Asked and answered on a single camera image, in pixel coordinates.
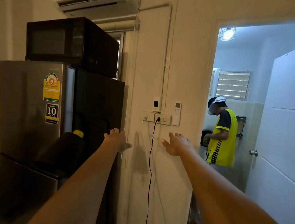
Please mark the white AUX remote control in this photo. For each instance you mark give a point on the white AUX remote control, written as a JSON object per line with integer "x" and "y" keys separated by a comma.
{"x": 177, "y": 106}

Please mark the caged ceiling light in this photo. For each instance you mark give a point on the caged ceiling light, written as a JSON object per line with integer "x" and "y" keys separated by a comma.
{"x": 227, "y": 34}

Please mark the white wall socket box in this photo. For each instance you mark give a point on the white wall socket box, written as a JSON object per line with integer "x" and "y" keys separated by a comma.
{"x": 148, "y": 116}

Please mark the yellow energy label sticker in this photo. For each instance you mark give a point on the yellow energy label sticker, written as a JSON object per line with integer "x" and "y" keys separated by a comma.
{"x": 51, "y": 90}

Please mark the person's left hand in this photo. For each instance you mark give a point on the person's left hand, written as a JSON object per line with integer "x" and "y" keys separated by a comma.
{"x": 116, "y": 140}

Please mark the white door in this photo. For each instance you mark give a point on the white door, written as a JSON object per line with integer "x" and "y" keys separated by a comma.
{"x": 284, "y": 126}

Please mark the black microwave oven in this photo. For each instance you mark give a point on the black microwave oven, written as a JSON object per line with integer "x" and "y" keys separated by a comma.
{"x": 66, "y": 43}

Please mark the black bottle with yellow cap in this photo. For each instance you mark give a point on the black bottle with yellow cap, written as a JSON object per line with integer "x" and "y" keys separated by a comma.
{"x": 60, "y": 152}

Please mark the white switch and socket box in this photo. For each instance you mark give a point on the white switch and socket box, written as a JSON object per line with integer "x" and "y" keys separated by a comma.
{"x": 164, "y": 119}

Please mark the white remote wall holder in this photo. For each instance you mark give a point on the white remote wall holder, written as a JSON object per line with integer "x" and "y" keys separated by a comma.
{"x": 176, "y": 121}

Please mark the person's right forearm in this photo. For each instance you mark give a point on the person's right forearm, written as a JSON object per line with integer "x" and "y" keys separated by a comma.
{"x": 227, "y": 203}

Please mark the black warranty sticker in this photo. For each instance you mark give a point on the black warranty sticker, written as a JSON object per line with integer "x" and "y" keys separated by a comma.
{"x": 52, "y": 113}

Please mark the person's left forearm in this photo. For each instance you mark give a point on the person's left forearm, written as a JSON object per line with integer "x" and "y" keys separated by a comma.
{"x": 80, "y": 192}

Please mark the louvre window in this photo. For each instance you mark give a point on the louvre window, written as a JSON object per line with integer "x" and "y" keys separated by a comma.
{"x": 232, "y": 84}

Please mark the rolled window blind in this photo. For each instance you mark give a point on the rolled window blind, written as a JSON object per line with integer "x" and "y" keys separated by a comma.
{"x": 116, "y": 24}

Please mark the silver door knob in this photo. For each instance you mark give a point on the silver door knob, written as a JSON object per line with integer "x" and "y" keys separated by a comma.
{"x": 253, "y": 153}

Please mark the black wall rack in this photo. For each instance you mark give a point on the black wall rack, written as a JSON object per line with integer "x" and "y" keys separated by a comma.
{"x": 241, "y": 127}

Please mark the silver refrigerator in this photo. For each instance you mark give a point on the silver refrigerator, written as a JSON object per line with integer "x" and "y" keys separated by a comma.
{"x": 22, "y": 118}

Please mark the person's right hand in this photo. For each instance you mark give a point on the person's right hand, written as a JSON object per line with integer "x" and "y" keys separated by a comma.
{"x": 176, "y": 144}

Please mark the white circuit breaker box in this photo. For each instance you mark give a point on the white circuit breaker box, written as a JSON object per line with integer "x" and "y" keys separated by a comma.
{"x": 156, "y": 103}

